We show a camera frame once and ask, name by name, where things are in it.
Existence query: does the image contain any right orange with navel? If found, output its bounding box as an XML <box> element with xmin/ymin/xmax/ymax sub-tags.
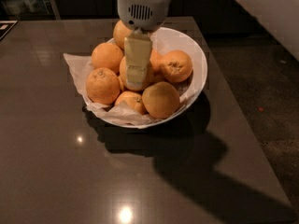
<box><xmin>159</xmin><ymin>50</ymin><xmax>192</xmax><ymax>83</ymax></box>

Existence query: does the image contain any cluttered shelf in background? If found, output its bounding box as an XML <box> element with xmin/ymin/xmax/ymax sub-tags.
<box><xmin>0</xmin><ymin>0</ymin><xmax>60</xmax><ymax>21</ymax></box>

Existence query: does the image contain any white bowl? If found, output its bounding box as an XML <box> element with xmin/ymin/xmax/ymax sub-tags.
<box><xmin>76</xmin><ymin>27</ymin><xmax>207</xmax><ymax>129</ymax></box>

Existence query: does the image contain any dark framed item table corner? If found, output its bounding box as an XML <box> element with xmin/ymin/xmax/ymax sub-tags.
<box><xmin>0</xmin><ymin>21</ymin><xmax>17</xmax><ymax>40</ymax></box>

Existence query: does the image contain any small bottom front orange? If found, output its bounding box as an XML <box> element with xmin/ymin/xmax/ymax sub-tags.
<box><xmin>115</xmin><ymin>91</ymin><xmax>147</xmax><ymax>115</ymax></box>

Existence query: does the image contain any hidden middle back orange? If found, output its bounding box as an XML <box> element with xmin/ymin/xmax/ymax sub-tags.
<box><xmin>149</xmin><ymin>49</ymin><xmax>162</xmax><ymax>74</ymax></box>

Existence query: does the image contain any white paper liner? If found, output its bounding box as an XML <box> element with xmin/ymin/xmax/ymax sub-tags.
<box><xmin>63</xmin><ymin>31</ymin><xmax>194</xmax><ymax>127</ymax></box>

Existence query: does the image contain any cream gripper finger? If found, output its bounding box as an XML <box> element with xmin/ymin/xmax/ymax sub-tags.
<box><xmin>124</xmin><ymin>29</ymin><xmax>152</xmax><ymax>88</ymax></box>

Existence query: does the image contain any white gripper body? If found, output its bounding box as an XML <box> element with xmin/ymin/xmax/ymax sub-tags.
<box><xmin>117</xmin><ymin>0</ymin><xmax>171</xmax><ymax>32</ymax></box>

